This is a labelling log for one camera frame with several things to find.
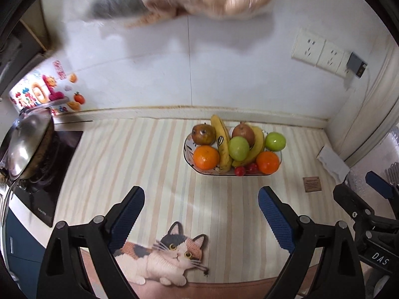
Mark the orange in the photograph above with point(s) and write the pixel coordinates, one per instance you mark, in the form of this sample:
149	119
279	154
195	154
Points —
268	162
205	158

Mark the wooden cabinet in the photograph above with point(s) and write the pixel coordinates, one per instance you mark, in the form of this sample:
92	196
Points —
26	37

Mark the black cooktop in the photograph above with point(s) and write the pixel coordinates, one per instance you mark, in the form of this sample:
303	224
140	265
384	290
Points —
59	168

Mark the floral glass plate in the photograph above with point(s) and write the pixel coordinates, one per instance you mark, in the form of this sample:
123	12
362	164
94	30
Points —
188	149

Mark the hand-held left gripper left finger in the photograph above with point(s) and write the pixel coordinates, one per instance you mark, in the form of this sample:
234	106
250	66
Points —
126	221

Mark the grey plug-in charger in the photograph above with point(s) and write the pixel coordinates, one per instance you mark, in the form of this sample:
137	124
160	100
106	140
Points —
356	65

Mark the plain yellow banana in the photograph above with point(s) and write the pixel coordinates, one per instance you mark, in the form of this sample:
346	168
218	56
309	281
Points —
257	141

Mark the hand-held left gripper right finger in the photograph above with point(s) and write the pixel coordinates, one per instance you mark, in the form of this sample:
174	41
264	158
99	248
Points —
276	221

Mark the blue cabinet front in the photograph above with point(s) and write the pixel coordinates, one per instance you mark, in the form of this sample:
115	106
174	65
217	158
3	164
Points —
21	246

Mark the metal rack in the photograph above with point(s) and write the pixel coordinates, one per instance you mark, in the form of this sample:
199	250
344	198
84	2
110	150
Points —
393	176

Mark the green apple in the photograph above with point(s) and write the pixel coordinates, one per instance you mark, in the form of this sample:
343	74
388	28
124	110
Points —
275	141
238	148

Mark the white wall socket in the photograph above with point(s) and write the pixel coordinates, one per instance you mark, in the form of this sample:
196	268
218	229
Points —
330	57
308	47

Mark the red cherry tomato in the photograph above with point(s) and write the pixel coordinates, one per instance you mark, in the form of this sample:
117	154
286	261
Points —
253	168
240	171

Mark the pinkish red apple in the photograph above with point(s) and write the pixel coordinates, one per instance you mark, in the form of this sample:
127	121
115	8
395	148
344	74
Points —
243	131

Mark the wok with steel lid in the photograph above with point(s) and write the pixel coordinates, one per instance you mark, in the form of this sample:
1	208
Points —
23	149

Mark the colourful wall stickers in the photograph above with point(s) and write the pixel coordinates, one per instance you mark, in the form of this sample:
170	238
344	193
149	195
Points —
37	92

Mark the brownish red apple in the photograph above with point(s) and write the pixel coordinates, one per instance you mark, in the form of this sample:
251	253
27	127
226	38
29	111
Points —
203	134

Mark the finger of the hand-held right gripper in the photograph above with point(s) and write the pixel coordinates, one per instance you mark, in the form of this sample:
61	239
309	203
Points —
350	199
380	182

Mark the brown square tag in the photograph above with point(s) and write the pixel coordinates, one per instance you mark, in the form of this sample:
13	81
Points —
311	184

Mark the striped cat-print mat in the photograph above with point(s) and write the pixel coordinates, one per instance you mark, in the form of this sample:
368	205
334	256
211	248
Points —
140	162

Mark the white folded paper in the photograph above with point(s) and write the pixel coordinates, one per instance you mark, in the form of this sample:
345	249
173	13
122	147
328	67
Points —
333	163

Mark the banana with black sticker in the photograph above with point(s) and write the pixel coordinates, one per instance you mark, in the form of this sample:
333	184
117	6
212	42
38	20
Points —
222	143

